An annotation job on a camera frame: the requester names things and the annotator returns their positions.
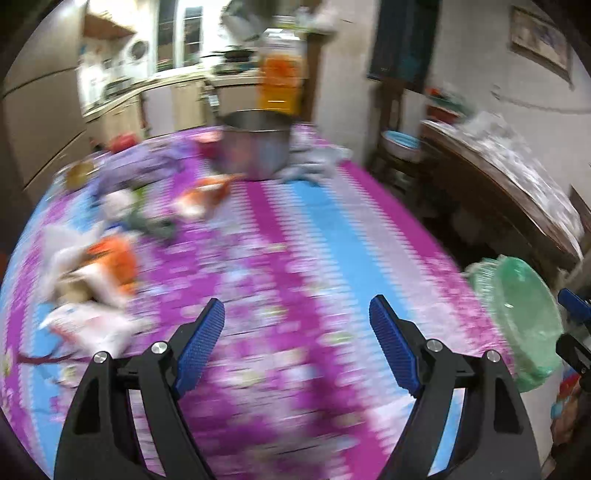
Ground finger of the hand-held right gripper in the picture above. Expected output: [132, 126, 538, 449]
[555, 333, 591, 371]
[557, 289, 591, 324]

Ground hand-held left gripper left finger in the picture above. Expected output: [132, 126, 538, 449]
[54, 298, 227, 480]

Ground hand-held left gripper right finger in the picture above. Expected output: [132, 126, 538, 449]
[368, 294, 541, 480]

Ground green lined trash bin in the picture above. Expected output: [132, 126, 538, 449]
[466, 256, 566, 393]

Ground dark green wrapper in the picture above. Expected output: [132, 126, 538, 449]
[124, 212, 178, 241]

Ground dark wooden dining table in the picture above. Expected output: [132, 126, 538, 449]
[420, 117, 585, 278]

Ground white plastic sheet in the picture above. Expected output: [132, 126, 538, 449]
[462, 111, 583, 232]

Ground purple floral tablecloth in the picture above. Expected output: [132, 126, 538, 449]
[0, 124, 518, 480]

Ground purple plastic bag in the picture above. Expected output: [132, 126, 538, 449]
[92, 138, 199, 195]

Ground small red box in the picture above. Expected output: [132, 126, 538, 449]
[196, 134, 222, 158]

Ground grey cloth glove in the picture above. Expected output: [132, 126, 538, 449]
[279, 138, 354, 185]

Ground steel pot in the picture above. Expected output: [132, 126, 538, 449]
[217, 110, 293, 182]

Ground light blue basin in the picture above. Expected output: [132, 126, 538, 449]
[381, 130, 423, 162]

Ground yellow fruit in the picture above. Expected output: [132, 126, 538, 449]
[62, 161, 93, 191]

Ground red apple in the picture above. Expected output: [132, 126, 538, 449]
[108, 133, 141, 153]

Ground red plastic basin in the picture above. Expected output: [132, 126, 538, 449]
[427, 104, 467, 124]

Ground cream kitchen counter cabinets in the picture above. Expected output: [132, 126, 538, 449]
[83, 76, 218, 139]

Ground dark wooden chair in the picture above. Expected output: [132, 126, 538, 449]
[369, 78, 444, 185]

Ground framed elephant picture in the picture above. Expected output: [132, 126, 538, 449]
[509, 6, 575, 84]

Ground orange juice bottle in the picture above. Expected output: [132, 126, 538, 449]
[256, 16, 308, 116]

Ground black wok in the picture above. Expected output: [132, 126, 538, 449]
[201, 46, 257, 63]

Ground grey refrigerator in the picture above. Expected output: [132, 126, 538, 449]
[0, 0, 93, 195]

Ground round hanging strainer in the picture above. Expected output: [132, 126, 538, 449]
[127, 39, 151, 63]

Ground dark window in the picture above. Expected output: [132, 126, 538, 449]
[367, 0, 439, 93]

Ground barred kitchen window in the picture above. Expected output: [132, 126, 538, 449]
[157, 0, 204, 68]

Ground cream kitchen wall cabinets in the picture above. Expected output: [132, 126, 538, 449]
[83, 0, 137, 40]

